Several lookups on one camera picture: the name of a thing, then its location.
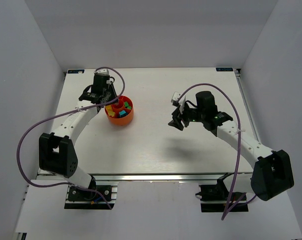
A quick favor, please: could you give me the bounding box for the long yellow lego brick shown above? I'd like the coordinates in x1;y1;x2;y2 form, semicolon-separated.
105;105;115;118

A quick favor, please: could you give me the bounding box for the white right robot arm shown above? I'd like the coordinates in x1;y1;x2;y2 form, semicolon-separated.
168;91;294;201

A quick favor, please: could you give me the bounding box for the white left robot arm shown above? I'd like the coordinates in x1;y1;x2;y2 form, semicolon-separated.
39;72;117;190

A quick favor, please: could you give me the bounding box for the orange round divided container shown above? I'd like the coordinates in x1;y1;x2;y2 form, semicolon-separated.
104;95;134;126

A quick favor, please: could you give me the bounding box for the left blue corner sticker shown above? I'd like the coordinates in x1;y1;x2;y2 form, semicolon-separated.
67;69;85;74

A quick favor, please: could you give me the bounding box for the blue corner sticker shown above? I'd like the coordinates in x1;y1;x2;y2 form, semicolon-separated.
67;69;85;74
215;67;234;72

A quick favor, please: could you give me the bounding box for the right blue corner sticker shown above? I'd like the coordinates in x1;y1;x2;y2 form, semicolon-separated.
215;67;234;72

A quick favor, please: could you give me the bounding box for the white foam board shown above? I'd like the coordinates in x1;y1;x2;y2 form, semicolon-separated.
16;182;302;240

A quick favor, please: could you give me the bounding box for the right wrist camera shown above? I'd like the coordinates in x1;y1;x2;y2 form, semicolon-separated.
171;91;186;113

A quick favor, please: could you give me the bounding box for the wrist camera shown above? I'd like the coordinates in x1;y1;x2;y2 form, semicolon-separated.
94;68;110;75
171;91;186;113

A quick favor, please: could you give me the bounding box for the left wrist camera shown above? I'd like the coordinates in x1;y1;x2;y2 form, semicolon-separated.
94;68;110;75

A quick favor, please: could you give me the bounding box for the aluminium table rail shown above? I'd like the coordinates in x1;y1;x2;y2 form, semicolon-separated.
37;172;254;182

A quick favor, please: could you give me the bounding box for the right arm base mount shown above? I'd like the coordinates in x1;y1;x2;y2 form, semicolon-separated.
195;173;249;213

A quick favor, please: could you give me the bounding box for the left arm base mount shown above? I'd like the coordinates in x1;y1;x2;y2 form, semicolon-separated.
64;180;118;210

